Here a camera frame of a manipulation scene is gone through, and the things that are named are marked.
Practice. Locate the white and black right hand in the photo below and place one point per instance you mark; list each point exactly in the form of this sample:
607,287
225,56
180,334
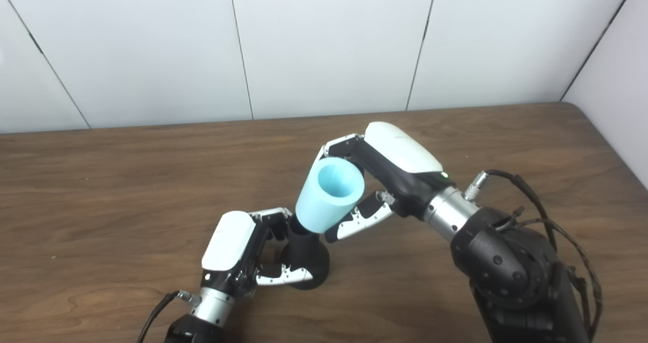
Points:
400,148

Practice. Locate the white and black left hand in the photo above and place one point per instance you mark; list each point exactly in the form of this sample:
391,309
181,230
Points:
228,242

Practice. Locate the light blue cylinder cup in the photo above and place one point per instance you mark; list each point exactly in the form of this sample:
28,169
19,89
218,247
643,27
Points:
316,209

